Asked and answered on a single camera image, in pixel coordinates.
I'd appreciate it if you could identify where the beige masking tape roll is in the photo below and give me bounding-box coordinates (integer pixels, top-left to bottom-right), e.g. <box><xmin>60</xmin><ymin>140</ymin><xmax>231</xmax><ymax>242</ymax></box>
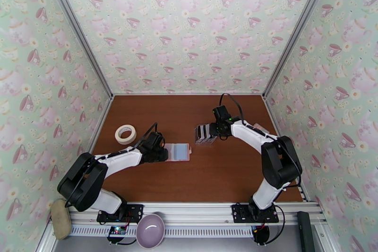
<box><xmin>114</xmin><ymin>124</ymin><xmax>137</xmax><ymax>145</ymax></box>

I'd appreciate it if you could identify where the purple bowl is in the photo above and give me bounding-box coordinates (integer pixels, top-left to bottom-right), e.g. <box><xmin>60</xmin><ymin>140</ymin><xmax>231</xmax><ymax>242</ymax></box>
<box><xmin>136</xmin><ymin>213</ymin><xmax>165</xmax><ymax>250</ymax></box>

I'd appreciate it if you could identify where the small lit controller board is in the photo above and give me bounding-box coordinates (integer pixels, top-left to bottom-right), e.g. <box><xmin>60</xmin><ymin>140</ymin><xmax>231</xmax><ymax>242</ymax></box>
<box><xmin>107</xmin><ymin>225</ymin><xmax>128</xmax><ymax>238</ymax></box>

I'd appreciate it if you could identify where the black round controller unit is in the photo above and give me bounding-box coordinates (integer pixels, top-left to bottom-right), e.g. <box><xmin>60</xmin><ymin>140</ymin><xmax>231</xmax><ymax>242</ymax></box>
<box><xmin>251</xmin><ymin>224</ymin><xmax>271</xmax><ymax>244</ymax></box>

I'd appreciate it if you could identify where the beige sponge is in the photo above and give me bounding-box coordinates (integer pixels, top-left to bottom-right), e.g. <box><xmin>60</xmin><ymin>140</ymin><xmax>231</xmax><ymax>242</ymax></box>
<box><xmin>50</xmin><ymin>199</ymin><xmax>72</xmax><ymax>241</ymax></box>

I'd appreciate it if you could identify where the dark rectangular box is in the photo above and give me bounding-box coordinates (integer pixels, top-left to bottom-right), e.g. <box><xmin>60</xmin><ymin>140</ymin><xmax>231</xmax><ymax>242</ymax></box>
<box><xmin>296</xmin><ymin>211</ymin><xmax>316</xmax><ymax>252</ymax></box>

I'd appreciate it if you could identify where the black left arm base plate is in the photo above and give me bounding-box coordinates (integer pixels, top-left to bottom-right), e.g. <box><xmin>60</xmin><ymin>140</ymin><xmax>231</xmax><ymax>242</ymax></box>
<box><xmin>96</xmin><ymin>204</ymin><xmax>144</xmax><ymax>225</ymax></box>

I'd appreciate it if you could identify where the aluminium front rail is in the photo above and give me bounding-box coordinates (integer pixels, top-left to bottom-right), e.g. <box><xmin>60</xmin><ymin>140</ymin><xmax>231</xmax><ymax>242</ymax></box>
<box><xmin>66</xmin><ymin>202</ymin><xmax>327</xmax><ymax>226</ymax></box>

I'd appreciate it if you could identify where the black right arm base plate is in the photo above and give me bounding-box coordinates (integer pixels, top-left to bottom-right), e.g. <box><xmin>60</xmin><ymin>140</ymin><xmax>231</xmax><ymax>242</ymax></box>
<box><xmin>231</xmin><ymin>203</ymin><xmax>280</xmax><ymax>224</ymax></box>

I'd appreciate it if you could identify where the white slotted cable duct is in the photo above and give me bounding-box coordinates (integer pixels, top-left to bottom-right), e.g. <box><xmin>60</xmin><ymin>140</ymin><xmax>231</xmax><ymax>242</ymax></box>
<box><xmin>70</xmin><ymin>226</ymin><xmax>255</xmax><ymax>238</ymax></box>

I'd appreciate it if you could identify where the black right base cable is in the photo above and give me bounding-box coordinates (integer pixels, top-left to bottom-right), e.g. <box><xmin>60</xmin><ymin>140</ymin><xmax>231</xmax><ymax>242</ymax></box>
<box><xmin>266</xmin><ymin>204</ymin><xmax>285</xmax><ymax>244</ymax></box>

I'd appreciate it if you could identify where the aluminium frame post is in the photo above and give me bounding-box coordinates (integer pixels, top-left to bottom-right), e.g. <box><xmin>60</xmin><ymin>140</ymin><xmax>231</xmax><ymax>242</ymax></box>
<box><xmin>40</xmin><ymin>0</ymin><xmax>114</xmax><ymax>98</ymax></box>
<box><xmin>263</xmin><ymin>0</ymin><xmax>331</xmax><ymax>98</ymax></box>

